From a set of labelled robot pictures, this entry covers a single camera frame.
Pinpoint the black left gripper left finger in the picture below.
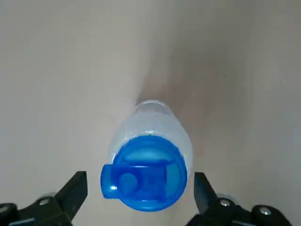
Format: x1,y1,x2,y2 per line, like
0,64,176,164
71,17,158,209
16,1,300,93
0,171,88,226

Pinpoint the clear drink bottle blue cap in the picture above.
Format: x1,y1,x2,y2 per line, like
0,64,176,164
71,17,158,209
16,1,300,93
100,99,194,211

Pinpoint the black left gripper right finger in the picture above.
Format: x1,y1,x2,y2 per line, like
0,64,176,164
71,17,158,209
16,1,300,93
188,172,292,226

